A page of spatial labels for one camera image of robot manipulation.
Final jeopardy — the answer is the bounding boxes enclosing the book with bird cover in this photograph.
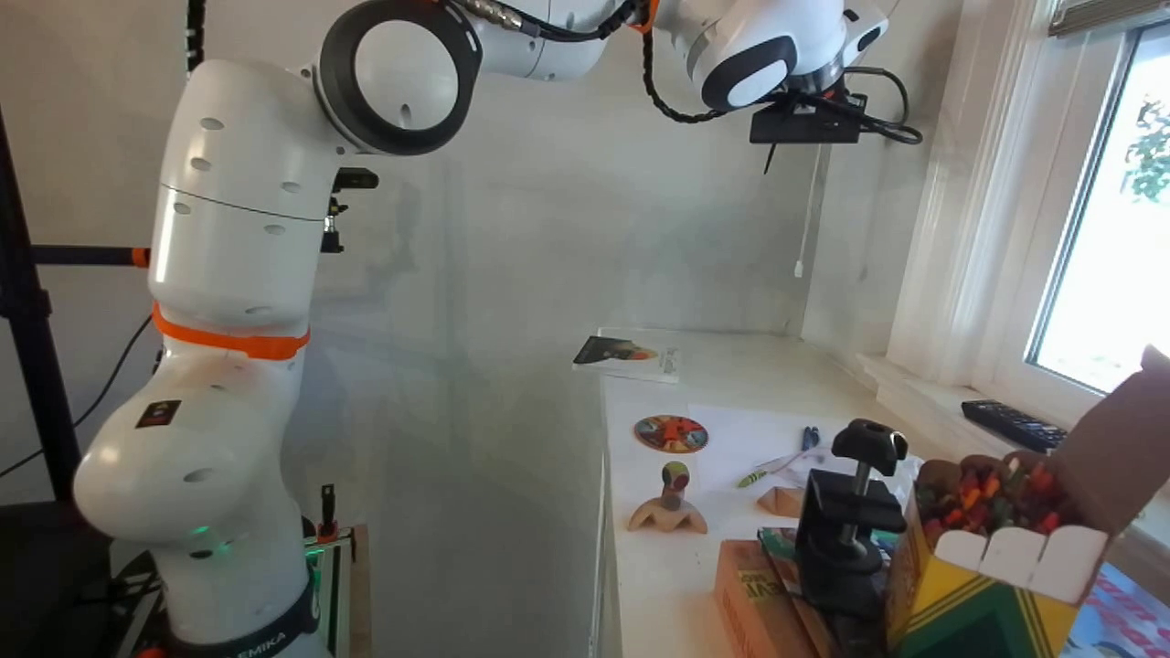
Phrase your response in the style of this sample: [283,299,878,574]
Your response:
[570,333,680,385]

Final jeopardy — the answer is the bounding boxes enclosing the white framed window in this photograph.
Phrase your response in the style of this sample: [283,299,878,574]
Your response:
[885,0,1170,430]

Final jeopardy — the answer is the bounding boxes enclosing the reddish wooden box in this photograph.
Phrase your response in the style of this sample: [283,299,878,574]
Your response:
[715,534,857,658]

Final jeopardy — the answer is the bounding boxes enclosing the wooden triangle pieces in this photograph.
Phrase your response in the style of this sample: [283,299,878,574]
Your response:
[755,484,810,524]

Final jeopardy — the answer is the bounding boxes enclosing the green pen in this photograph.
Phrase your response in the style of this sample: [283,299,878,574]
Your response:
[734,445,811,495]

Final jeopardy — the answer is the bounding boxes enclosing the small wooden figure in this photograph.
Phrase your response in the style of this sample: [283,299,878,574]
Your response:
[624,458,715,539]

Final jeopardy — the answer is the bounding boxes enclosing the wide orange arm strap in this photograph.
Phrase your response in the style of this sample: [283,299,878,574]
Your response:
[150,299,314,366]

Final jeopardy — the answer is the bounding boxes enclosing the yellow green crayon box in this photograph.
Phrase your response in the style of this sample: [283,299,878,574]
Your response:
[885,344,1170,658]

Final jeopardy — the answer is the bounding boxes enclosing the black remote control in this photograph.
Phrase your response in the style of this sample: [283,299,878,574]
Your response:
[958,396,1072,458]

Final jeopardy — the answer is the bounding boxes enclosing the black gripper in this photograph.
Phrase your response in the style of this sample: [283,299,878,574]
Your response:
[779,68,861,115]

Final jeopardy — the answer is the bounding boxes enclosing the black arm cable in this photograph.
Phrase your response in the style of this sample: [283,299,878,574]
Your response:
[634,0,740,128]

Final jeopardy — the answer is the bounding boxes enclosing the black clamp stand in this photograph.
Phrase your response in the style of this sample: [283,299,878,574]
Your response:
[794,418,916,632]

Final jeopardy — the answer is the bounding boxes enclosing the red checkered cloth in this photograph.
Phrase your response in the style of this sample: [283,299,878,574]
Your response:
[1077,568,1170,658]

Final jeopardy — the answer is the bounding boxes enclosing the colourful round disc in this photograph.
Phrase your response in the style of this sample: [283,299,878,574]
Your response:
[630,411,715,458]

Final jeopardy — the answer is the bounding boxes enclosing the white blinds pull cord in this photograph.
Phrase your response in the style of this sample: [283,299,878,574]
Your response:
[790,143,811,280]

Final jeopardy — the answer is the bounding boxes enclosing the black tripod pole with bar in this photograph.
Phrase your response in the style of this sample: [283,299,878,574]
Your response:
[0,115,153,506]

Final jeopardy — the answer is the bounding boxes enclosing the green framed panel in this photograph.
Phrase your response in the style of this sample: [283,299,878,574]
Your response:
[301,524,359,658]

